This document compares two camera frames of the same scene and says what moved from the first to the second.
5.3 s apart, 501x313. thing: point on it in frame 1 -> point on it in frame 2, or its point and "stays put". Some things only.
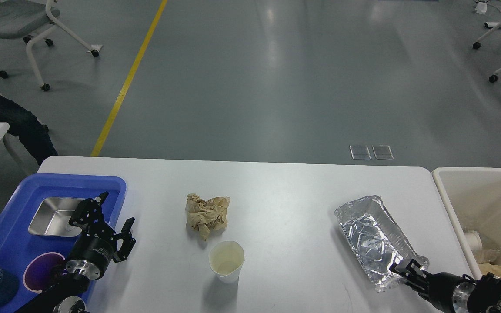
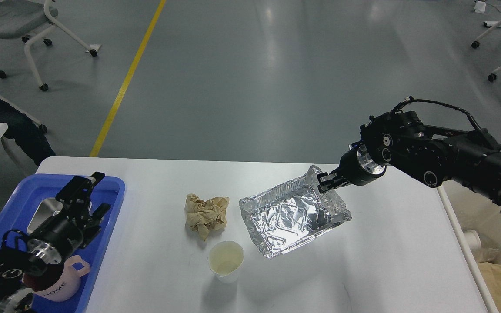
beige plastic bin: (495, 202) stays put
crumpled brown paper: (208, 215) stays put
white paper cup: (226, 258) stays put
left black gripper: (92, 251) -> (62, 232)
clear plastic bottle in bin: (482, 256) stays put
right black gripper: (441, 287) -> (356, 166)
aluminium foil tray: (377, 241) -> (284, 216)
